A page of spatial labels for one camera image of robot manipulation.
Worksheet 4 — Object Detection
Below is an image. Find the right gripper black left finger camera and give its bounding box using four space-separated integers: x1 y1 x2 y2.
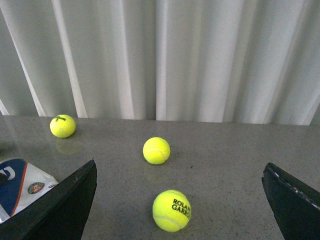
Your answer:
0 160 97 240

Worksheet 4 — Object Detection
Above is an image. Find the white pleated curtain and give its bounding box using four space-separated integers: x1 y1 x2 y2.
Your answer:
0 0 320 125

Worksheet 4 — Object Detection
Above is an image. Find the Roland Garros tennis ball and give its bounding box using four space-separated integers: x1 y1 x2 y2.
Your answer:
152 189 192 233

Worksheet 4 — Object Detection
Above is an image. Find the clear Wilson tennis ball can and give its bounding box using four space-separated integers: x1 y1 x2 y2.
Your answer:
0 158 59 223

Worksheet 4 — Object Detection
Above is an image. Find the yellow tennis ball right edge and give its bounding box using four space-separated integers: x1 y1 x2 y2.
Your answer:
142 137 171 165

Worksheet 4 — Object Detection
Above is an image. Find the far Wilson 3 tennis ball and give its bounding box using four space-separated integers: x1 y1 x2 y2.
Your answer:
49 114 76 138

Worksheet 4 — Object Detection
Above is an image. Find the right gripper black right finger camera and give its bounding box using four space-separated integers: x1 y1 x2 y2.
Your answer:
261 162 320 240

